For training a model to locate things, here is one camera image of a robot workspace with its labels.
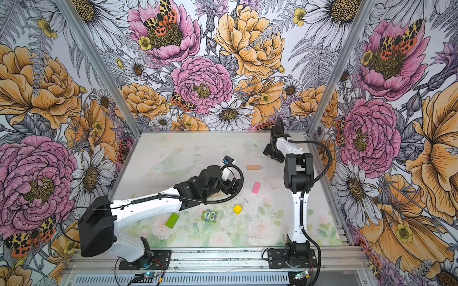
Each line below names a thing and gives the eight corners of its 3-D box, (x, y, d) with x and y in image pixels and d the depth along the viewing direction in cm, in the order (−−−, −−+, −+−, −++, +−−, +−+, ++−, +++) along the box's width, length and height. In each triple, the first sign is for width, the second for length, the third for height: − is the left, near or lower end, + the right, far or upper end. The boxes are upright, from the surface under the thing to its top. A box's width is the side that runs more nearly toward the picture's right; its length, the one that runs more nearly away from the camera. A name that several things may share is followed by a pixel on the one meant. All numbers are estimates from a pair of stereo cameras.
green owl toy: (201, 221, 86) (200, 220, 85) (202, 211, 90) (202, 210, 88) (215, 221, 86) (215, 220, 85) (216, 211, 90) (216, 210, 88)
